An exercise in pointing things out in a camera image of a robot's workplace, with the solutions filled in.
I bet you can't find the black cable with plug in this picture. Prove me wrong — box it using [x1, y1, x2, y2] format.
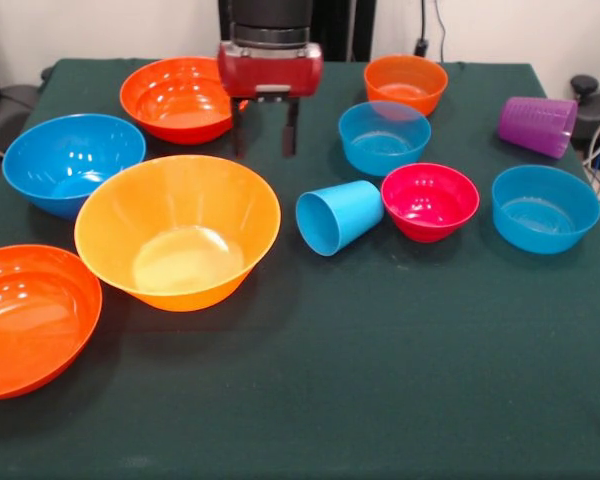
[412, 0, 447, 64]

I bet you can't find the large blue bowl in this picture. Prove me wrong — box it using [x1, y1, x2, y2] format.
[1, 113, 148, 221]

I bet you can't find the small blue bowl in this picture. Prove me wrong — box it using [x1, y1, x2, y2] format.
[491, 164, 600, 255]
[337, 100, 433, 177]

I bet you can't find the small pink bowl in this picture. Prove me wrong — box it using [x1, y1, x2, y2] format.
[380, 162, 481, 244]

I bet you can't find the small orange bowl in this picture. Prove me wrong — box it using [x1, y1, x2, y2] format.
[363, 54, 450, 118]

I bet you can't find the dark green table cloth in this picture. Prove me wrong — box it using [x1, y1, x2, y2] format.
[0, 57, 600, 480]

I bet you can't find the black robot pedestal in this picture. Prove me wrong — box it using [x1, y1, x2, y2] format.
[217, 0, 377, 62]

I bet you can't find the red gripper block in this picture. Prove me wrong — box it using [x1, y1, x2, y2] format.
[216, 40, 325, 159]

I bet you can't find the large orange bowl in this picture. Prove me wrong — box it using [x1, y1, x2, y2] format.
[119, 55, 234, 146]
[0, 243, 104, 402]

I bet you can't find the large yellow-orange bowl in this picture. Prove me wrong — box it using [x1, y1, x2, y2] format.
[73, 154, 283, 313]

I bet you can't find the blue cup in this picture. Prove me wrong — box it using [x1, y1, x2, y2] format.
[295, 179, 385, 258]

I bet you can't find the purple cup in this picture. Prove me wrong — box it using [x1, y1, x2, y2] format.
[496, 96, 579, 160]

